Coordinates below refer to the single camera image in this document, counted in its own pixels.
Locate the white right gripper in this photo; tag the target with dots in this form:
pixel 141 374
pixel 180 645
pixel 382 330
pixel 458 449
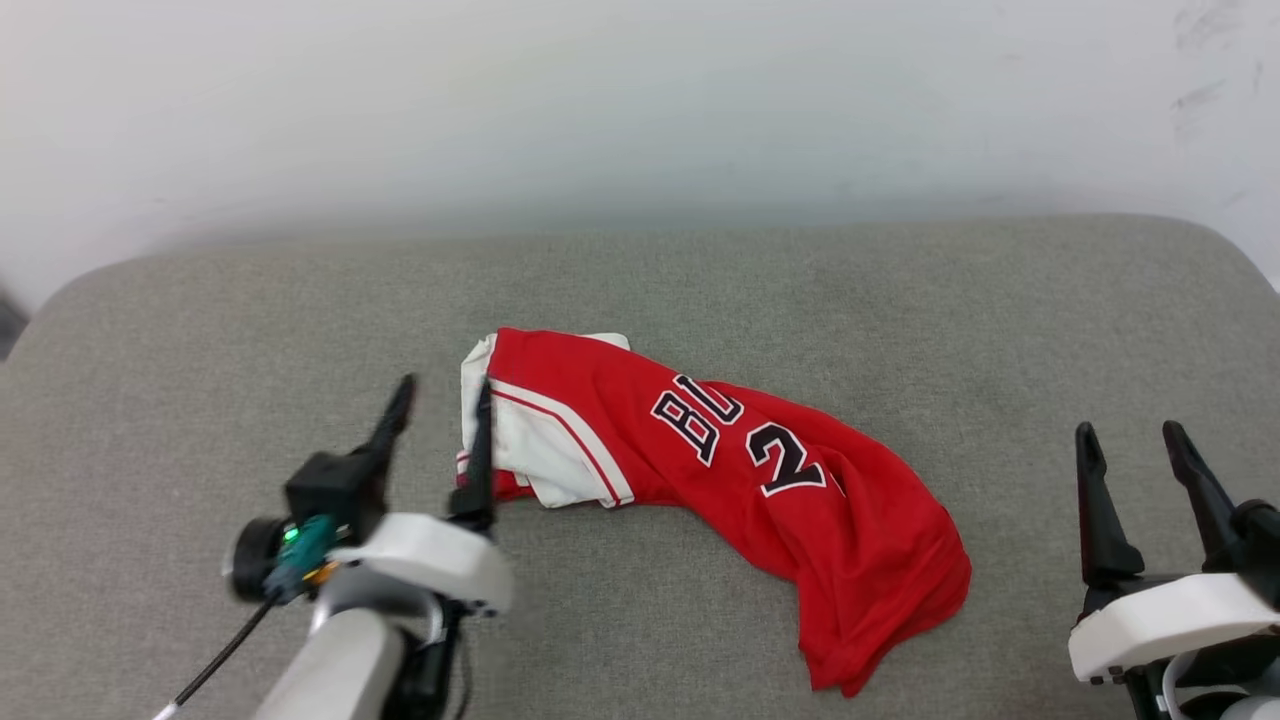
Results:
pixel 1160 620

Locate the red basketball jersey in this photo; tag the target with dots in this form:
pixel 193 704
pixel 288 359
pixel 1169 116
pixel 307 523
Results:
pixel 850 540

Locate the grey fabric sofa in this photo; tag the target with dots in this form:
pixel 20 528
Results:
pixel 700 290

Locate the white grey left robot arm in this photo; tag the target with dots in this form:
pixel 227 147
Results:
pixel 340 660

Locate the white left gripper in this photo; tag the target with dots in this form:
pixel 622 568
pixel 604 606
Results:
pixel 430 560

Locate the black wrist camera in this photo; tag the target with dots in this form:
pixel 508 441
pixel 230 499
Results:
pixel 325 510
pixel 1262 550

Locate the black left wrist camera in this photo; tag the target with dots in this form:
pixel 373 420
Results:
pixel 325 510

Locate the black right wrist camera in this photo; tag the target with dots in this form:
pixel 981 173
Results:
pixel 1262 550

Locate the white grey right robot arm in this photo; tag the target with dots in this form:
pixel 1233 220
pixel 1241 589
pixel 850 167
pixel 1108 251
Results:
pixel 1220 685

